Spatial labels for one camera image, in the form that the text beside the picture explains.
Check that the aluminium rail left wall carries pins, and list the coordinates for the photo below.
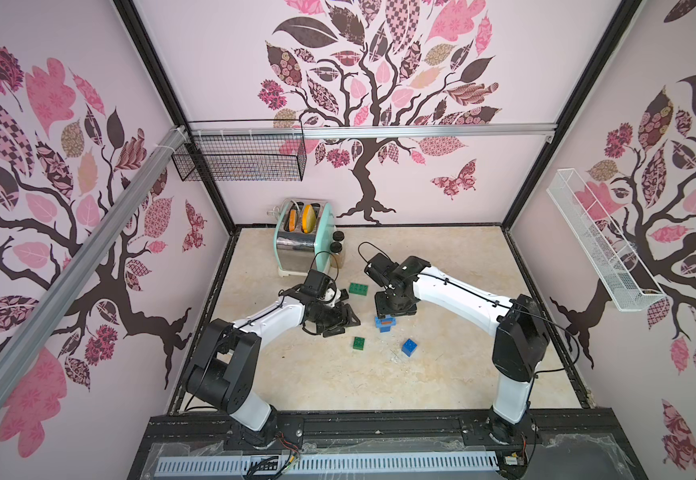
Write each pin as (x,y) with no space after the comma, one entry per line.
(25,344)

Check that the white wire shelf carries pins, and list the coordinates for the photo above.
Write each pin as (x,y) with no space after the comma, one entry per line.
(588,209)

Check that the dark green square lego brick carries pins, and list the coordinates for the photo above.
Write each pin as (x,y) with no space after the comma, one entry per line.
(358,343)

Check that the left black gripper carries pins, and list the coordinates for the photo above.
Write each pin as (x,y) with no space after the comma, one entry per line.
(341,312)

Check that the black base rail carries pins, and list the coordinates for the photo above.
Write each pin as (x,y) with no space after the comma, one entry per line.
(473,427)

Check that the white cable duct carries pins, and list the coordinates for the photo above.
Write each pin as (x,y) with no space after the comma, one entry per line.
(330,465)

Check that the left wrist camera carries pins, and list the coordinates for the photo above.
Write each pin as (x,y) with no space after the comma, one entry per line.
(323,288)

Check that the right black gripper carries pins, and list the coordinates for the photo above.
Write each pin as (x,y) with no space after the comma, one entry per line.
(395,303)

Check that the black wire basket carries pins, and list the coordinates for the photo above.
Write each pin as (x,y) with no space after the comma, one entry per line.
(243,150)

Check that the aluminium rail wall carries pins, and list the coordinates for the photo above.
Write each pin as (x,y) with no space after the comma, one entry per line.
(414,131)
(25,344)

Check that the dark green long lego brick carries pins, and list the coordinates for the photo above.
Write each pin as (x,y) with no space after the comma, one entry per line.
(358,289)

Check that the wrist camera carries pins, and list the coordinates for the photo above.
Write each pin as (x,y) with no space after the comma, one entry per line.
(323,288)
(379,269)

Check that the aluminium rail back wall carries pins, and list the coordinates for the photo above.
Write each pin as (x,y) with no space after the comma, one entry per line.
(414,131)

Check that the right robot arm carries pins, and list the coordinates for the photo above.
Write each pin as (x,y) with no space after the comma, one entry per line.
(519,331)

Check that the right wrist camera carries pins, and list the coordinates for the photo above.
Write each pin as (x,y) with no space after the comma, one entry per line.
(379,269)

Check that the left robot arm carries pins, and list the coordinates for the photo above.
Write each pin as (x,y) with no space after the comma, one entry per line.
(222,370)

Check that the mint green toaster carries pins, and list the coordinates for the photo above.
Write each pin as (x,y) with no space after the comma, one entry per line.
(302,236)

